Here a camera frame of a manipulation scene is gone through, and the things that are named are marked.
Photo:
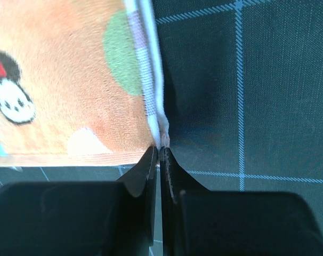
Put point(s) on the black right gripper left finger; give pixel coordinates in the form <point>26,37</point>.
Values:
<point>81,217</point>

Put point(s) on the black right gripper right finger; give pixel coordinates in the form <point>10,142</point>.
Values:
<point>198,221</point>

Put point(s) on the orange patterned towel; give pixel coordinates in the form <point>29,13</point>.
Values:
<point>81,83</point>

